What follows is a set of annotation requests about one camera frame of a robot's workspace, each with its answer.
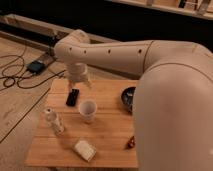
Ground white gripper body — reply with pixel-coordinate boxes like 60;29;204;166
67;63;88;83

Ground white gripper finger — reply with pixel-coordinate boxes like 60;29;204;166
84;80;92;88
68;82;73;90

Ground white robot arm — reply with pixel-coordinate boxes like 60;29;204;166
54;30;213;171

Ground black phone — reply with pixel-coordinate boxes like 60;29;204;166
66;89;79;106

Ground white paper cup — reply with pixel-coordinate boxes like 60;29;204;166
78;100;97;124

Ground blue power box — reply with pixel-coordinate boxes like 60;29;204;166
27;61;45;74

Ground dark bowl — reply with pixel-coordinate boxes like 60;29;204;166
121;87;135;112

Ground wooden table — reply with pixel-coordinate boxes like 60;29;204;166
25;79;138;168

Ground white wrapped block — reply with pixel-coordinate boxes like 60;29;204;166
74;140;96;162

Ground red snack packet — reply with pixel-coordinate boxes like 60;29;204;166
127;136;135;149

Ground wooden beam frame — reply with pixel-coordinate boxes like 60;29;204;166
0;13;116;58

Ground black floor cable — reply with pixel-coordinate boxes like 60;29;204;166
0;45;67;90

